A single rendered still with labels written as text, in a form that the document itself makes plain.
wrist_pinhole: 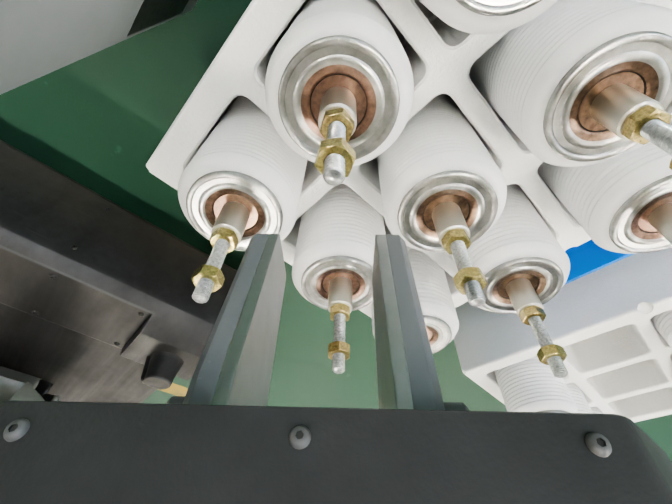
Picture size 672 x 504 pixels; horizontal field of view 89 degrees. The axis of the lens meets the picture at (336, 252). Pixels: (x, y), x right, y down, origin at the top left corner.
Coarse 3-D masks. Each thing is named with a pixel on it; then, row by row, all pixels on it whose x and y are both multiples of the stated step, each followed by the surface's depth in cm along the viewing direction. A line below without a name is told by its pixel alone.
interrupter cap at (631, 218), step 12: (660, 180) 24; (636, 192) 25; (648, 192) 25; (660, 192) 25; (624, 204) 26; (636, 204) 26; (648, 204) 26; (660, 204) 26; (624, 216) 26; (636, 216) 26; (648, 216) 27; (612, 228) 27; (624, 228) 27; (636, 228) 27; (648, 228) 27; (612, 240) 28; (624, 240) 28; (636, 240) 28; (648, 240) 28; (660, 240) 28; (636, 252) 29; (648, 252) 28
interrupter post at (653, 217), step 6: (666, 204) 26; (654, 210) 26; (660, 210) 26; (666, 210) 25; (654, 216) 26; (660, 216) 26; (666, 216) 25; (654, 222) 26; (660, 222) 26; (666, 222) 25; (660, 228) 26; (666, 228) 25; (666, 234) 25
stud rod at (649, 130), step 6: (654, 120) 18; (660, 120) 18; (642, 126) 18; (648, 126) 18; (654, 126) 18; (660, 126) 17; (666, 126) 17; (642, 132) 18; (648, 132) 18; (654, 132) 17; (660, 132) 17; (666, 132) 17; (648, 138) 18; (654, 138) 18; (660, 138) 17; (666, 138) 17; (654, 144) 18; (660, 144) 17; (666, 144) 17; (666, 150) 17
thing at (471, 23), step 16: (432, 0) 18; (448, 0) 18; (544, 0) 18; (448, 16) 19; (464, 16) 18; (480, 16) 18; (496, 16) 18; (512, 16) 18; (528, 16) 18; (480, 32) 19; (496, 32) 19
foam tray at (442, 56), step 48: (288, 0) 24; (384, 0) 24; (240, 48) 26; (432, 48) 26; (480, 48) 25; (192, 96) 28; (432, 96) 28; (480, 96) 28; (192, 144) 31; (528, 192) 34; (288, 240) 39; (576, 240) 37
